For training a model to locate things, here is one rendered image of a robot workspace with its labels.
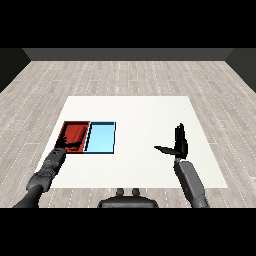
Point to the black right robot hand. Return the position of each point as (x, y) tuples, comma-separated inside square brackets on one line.
[(181, 143)]

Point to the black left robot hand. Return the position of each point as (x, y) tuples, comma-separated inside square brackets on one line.
[(62, 143)]

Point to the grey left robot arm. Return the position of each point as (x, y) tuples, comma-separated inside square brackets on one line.
[(45, 175)]

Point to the red shallow open box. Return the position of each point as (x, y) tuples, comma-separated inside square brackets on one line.
[(70, 128)]

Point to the light blue shallow open box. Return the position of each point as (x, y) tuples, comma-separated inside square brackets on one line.
[(101, 137)]

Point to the dark grey robot body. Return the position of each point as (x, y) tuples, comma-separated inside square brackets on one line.
[(128, 201)]

